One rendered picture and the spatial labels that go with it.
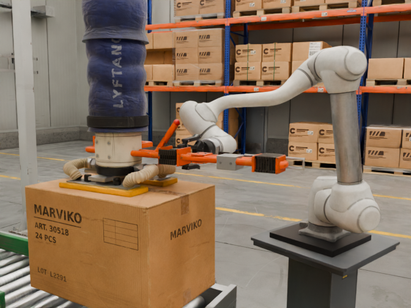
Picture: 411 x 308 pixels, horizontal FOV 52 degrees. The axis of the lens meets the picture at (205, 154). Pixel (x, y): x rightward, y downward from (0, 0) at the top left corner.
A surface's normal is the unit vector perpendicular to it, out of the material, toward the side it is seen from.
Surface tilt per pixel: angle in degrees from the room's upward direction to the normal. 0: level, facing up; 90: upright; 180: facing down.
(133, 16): 97
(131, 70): 69
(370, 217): 96
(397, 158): 90
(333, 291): 90
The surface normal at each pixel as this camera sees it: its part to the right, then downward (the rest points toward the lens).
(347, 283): 0.67, 0.11
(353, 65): 0.28, 0.01
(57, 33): 0.88, 0.07
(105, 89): -0.03, -0.16
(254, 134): -0.47, 0.11
